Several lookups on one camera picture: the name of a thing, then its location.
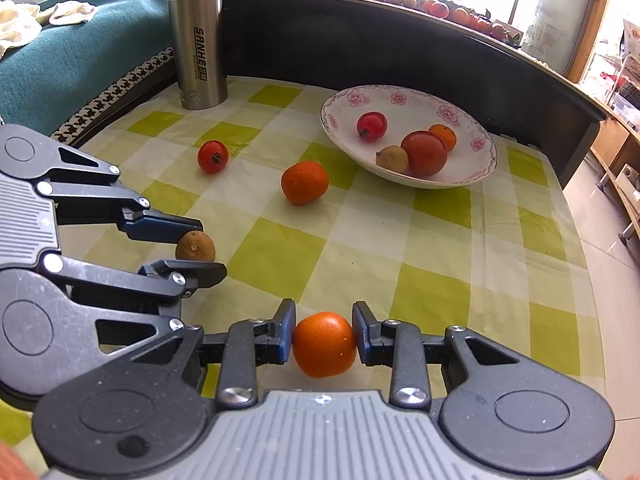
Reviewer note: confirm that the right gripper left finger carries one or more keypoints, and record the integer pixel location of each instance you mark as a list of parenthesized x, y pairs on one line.
[(269, 340)]

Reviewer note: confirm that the brown longan in bowl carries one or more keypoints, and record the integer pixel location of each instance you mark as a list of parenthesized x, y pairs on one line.
[(393, 158)]

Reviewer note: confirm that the teal sofa cover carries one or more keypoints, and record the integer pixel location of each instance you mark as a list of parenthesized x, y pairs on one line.
[(74, 79)]

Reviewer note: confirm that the green checkered tablecloth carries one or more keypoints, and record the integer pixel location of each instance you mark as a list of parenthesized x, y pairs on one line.
[(501, 255)]

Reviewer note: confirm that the small orange kumquat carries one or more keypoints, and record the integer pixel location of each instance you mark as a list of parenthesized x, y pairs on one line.
[(446, 134)]

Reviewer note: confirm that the large red tomato in bowl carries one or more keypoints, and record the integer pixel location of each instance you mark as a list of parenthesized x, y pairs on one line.
[(427, 154)]

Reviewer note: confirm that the red tomato with stem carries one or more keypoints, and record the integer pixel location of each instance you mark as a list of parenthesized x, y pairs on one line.
[(213, 156)]

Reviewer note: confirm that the dark coffee table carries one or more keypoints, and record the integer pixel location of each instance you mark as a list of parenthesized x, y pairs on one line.
[(336, 44)]

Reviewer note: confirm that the wooden tv stand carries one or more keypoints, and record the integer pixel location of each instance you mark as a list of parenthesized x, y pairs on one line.
[(616, 149)]

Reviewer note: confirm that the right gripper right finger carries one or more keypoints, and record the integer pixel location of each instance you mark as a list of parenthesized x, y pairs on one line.
[(377, 341)]

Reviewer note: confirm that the brown longan fruit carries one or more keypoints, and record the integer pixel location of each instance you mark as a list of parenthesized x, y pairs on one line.
[(196, 246)]

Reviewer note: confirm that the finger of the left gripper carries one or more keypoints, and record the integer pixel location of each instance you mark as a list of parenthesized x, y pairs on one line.
[(151, 225), (191, 274)]

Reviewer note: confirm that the stainless steel thermos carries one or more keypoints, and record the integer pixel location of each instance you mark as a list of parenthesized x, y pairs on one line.
[(196, 43)]

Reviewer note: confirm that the red oval tomato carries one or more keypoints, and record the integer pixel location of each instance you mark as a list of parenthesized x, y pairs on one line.
[(371, 126)]

